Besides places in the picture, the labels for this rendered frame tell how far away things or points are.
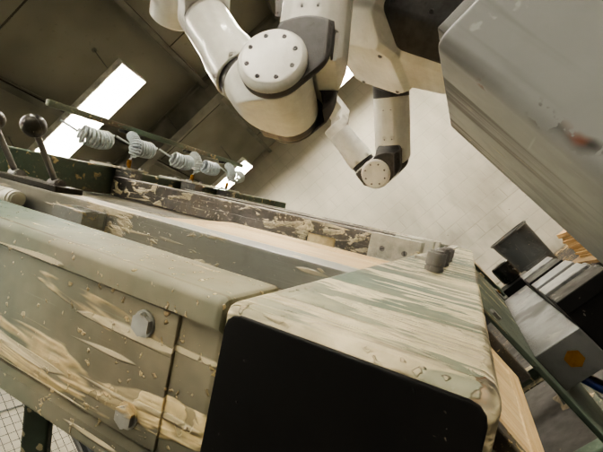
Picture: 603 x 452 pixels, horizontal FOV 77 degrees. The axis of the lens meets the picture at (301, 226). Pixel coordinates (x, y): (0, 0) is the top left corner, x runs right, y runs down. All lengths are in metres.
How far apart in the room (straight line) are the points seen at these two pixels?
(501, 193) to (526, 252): 1.50
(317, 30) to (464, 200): 5.85
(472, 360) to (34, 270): 0.26
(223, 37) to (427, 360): 0.44
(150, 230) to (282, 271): 0.22
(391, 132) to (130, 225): 0.66
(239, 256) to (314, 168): 6.10
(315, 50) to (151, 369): 0.35
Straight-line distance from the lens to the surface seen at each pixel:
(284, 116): 0.46
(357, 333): 0.18
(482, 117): 0.20
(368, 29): 0.68
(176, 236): 0.54
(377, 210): 6.19
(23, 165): 1.37
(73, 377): 0.28
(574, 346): 0.45
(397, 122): 0.99
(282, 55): 0.44
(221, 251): 0.49
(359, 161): 1.04
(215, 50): 0.51
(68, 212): 0.64
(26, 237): 0.30
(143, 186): 1.39
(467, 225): 6.18
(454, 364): 0.17
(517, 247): 5.09
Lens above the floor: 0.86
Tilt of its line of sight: 17 degrees up
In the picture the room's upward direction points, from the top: 39 degrees counter-clockwise
